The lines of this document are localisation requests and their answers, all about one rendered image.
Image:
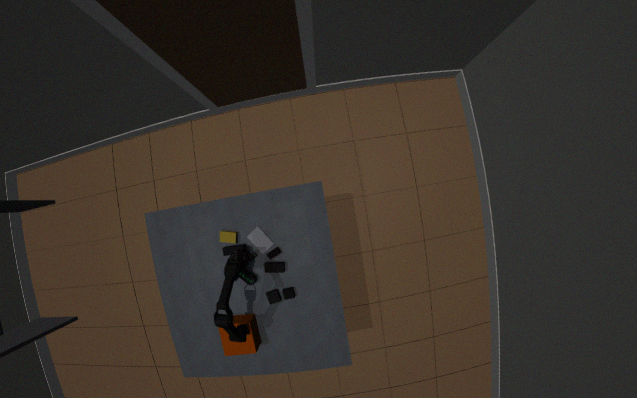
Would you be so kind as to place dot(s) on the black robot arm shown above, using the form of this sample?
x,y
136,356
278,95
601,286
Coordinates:
x,y
225,321

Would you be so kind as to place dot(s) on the yellow rectangular block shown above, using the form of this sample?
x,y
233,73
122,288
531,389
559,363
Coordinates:
x,y
228,236

